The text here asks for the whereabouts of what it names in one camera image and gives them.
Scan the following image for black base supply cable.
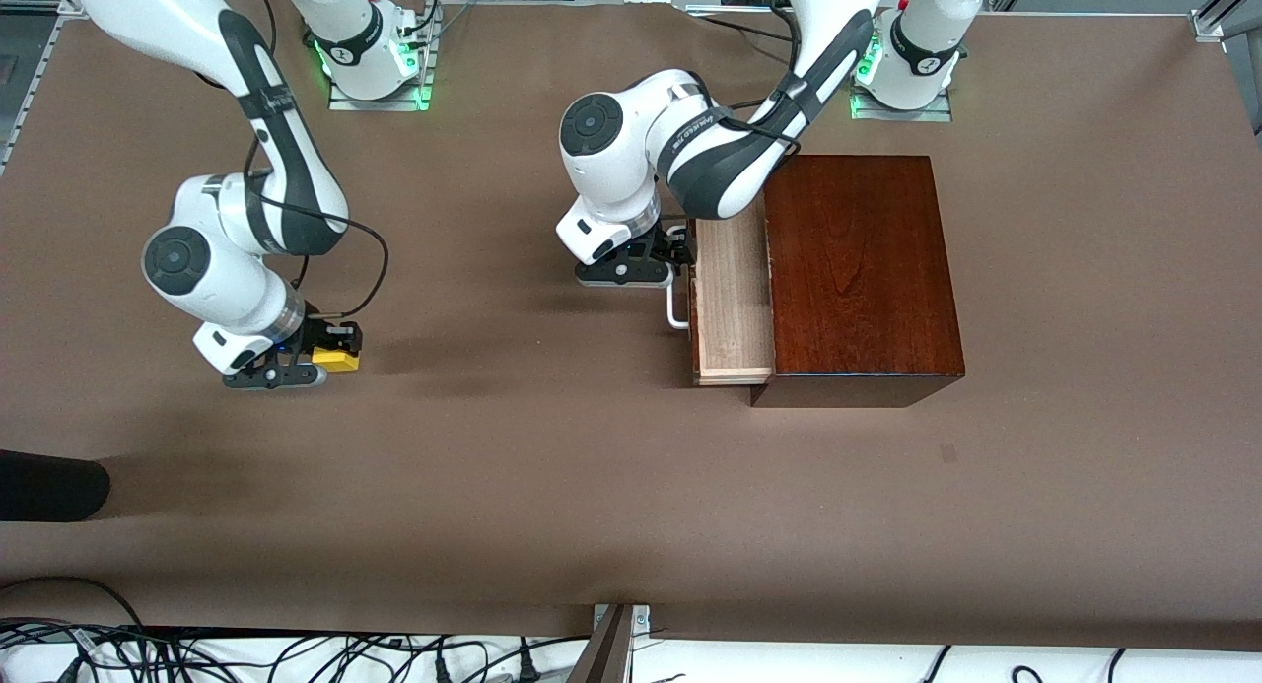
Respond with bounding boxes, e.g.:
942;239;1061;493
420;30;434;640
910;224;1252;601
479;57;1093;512
690;13;795;43

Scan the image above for light wood drawer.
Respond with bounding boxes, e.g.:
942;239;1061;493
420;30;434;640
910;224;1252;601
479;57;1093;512
687;210;778;386

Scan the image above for dark brown wooden cabinet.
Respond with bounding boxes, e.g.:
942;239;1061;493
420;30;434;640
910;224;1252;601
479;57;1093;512
749;155;966;409

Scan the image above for black arc floor cable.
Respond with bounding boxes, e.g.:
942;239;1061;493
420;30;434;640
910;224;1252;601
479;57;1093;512
0;577;147;633

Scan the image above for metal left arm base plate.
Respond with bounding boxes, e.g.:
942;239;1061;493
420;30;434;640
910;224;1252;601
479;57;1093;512
850;72;954;123

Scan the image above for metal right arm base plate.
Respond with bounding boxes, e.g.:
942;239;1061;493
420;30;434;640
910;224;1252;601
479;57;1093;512
327;28;436;113

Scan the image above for aluminium table edge rail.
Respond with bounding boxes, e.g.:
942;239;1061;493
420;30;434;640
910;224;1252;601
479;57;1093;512
0;13;65;176

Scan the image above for aluminium frame post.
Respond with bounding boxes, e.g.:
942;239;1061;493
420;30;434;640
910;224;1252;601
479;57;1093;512
567;604;652;683

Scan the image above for black ribbed cylinder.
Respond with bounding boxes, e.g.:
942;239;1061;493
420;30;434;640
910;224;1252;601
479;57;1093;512
0;449;111;523

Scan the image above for aluminium corner bracket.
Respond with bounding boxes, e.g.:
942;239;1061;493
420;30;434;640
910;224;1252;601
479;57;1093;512
1191;0;1262;43

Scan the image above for white metal drawer handle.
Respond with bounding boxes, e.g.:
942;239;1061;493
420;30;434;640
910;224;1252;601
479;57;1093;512
666;225;693;330

